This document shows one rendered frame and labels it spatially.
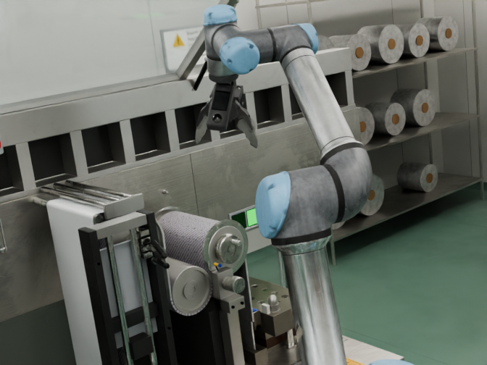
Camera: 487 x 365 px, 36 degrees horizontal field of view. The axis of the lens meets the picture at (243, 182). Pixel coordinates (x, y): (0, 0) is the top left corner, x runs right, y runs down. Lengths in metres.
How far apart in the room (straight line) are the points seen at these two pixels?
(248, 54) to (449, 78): 5.41
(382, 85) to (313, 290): 5.07
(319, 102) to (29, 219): 0.85
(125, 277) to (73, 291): 0.29
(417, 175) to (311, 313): 4.77
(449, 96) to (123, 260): 5.55
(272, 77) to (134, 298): 1.02
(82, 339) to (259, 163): 0.83
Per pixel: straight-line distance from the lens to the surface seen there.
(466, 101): 6.88
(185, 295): 1.89
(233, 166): 2.35
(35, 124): 2.00
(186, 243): 1.97
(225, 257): 1.92
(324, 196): 1.40
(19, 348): 2.09
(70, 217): 1.82
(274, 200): 1.37
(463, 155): 7.00
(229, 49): 1.60
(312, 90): 1.57
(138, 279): 1.67
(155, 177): 2.18
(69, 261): 1.90
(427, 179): 6.19
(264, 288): 2.24
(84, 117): 2.06
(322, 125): 1.52
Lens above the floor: 1.86
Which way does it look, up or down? 14 degrees down
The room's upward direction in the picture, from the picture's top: 7 degrees counter-clockwise
